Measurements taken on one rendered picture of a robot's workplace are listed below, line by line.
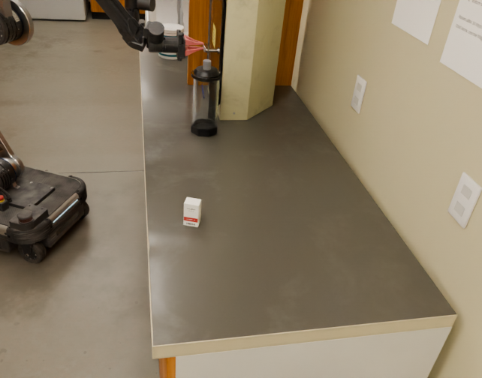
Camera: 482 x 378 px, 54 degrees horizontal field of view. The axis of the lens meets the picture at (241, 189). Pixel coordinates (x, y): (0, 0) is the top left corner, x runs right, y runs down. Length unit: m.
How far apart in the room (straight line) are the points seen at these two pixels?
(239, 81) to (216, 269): 0.87
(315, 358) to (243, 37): 1.13
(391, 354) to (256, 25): 1.16
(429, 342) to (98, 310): 1.56
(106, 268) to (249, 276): 1.50
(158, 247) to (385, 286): 0.57
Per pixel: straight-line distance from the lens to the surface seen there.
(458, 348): 1.32
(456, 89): 1.25
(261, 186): 1.48
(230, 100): 1.85
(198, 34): 2.13
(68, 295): 2.47
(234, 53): 1.78
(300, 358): 1.14
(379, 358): 1.25
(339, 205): 1.46
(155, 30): 1.78
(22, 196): 2.72
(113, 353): 2.21
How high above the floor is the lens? 1.75
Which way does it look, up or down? 34 degrees down
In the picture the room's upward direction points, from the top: 6 degrees clockwise
